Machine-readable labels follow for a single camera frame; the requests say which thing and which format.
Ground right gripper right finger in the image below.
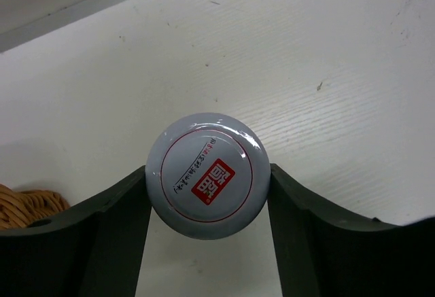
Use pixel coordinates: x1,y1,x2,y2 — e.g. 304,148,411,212
268,164,434,296

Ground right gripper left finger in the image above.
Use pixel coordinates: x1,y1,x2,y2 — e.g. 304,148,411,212
1,167,152,296

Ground red-label spice jar back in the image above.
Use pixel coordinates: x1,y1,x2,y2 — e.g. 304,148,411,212
145,113,271,240

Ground brown wicker divided tray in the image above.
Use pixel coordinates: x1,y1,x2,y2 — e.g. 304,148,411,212
0,184,70,231

